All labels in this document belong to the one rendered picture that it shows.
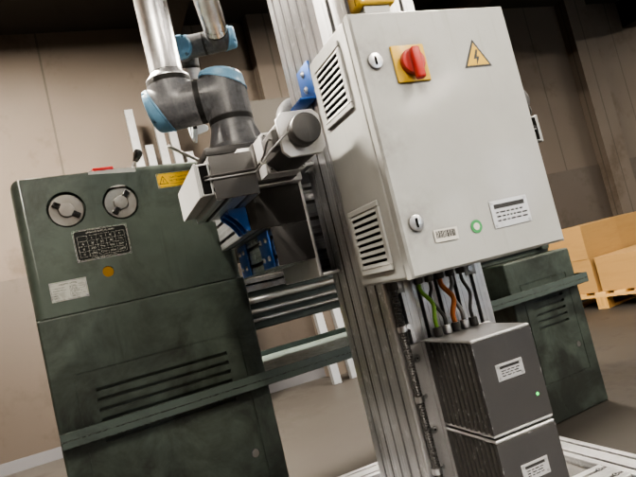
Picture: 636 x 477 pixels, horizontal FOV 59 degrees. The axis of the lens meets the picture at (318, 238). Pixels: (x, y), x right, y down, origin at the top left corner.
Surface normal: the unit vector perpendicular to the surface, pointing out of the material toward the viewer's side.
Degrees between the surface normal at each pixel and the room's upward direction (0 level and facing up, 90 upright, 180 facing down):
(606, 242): 90
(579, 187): 90
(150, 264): 90
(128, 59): 90
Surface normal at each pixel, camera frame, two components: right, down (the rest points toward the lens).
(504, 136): 0.34, -0.17
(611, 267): -0.81, 0.15
